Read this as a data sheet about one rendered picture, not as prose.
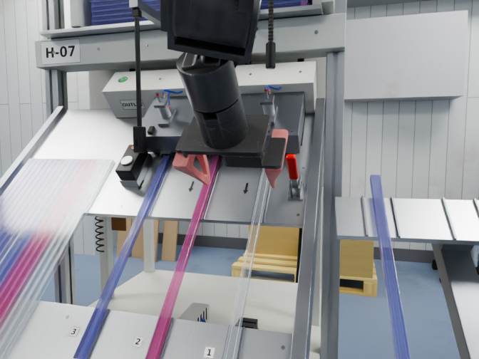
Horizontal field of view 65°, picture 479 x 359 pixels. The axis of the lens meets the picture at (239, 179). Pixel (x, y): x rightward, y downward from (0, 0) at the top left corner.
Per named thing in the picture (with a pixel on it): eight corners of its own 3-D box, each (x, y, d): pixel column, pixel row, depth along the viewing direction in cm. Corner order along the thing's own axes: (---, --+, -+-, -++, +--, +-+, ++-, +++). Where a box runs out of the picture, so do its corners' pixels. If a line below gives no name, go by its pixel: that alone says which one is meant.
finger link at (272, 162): (244, 164, 55) (232, 117, 48) (293, 167, 53) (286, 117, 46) (234, 202, 51) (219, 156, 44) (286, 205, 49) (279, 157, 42)
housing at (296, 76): (316, 134, 85) (313, 82, 75) (125, 136, 98) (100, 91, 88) (318, 112, 91) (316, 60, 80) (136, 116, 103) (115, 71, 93)
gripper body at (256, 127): (197, 125, 51) (181, 79, 45) (272, 125, 48) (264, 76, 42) (183, 161, 47) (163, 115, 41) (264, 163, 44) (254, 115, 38)
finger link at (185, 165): (200, 164, 57) (182, 117, 50) (245, 165, 55) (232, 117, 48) (187, 199, 53) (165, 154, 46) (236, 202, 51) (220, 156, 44)
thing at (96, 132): (305, 240, 66) (304, 224, 63) (6, 220, 84) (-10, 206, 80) (316, 119, 87) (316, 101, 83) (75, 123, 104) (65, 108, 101)
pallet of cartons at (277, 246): (371, 264, 348) (373, 220, 344) (380, 298, 273) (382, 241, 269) (251, 255, 377) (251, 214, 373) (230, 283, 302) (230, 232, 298)
